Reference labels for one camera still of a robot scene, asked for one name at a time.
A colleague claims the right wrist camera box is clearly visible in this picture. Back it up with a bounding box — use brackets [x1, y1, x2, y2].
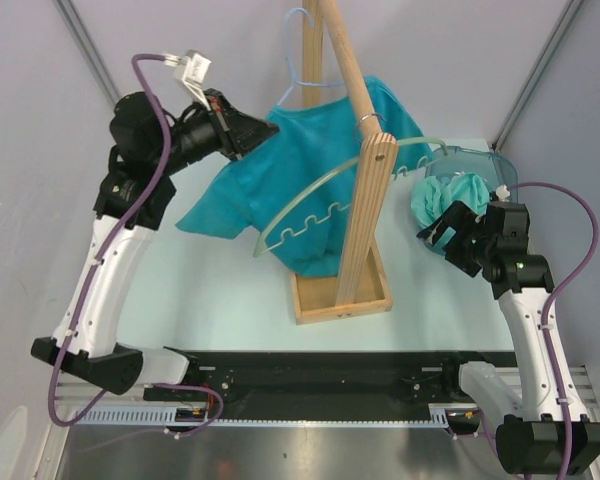
[494, 185, 511, 202]

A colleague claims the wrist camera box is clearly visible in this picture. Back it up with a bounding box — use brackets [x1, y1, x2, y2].
[163, 50, 211, 105]
[494, 185, 511, 202]

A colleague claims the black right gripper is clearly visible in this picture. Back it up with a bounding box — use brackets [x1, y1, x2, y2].
[417, 200, 495, 277]

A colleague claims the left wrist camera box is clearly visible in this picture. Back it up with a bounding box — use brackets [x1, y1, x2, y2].
[163, 50, 211, 105]

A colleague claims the purple cable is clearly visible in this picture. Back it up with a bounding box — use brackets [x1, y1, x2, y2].
[47, 52, 225, 444]
[449, 182, 600, 476]

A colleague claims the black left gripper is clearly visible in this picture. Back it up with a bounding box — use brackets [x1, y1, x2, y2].
[152, 88, 278, 176]

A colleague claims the light teal t shirt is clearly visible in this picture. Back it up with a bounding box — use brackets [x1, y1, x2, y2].
[410, 173, 490, 230]

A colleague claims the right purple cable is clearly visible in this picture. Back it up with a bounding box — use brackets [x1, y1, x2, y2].
[449, 182, 600, 476]

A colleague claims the white slotted cable duct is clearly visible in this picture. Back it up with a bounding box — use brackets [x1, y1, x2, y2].
[80, 402, 478, 428]

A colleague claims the light blue wire hanger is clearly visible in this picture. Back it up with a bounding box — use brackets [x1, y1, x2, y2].
[276, 1, 345, 108]

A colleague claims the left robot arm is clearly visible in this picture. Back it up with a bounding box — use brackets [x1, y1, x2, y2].
[31, 89, 279, 400]

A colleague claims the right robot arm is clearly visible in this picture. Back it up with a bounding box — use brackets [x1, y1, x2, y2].
[417, 201, 600, 479]

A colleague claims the dark teal t shirt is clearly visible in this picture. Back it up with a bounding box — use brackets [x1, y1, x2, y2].
[173, 75, 426, 279]

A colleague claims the pale green plastic hanger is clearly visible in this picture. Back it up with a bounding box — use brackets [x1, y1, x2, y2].
[253, 136, 449, 258]

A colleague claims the wooden clothes rack stand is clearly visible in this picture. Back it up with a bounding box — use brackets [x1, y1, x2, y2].
[291, 0, 398, 325]

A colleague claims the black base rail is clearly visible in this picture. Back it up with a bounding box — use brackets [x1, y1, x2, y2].
[139, 349, 521, 421]

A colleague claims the translucent teal plastic bin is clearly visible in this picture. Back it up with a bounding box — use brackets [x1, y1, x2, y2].
[419, 145, 519, 191]

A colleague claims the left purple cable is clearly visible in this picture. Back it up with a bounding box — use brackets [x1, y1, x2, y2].
[47, 52, 225, 444]

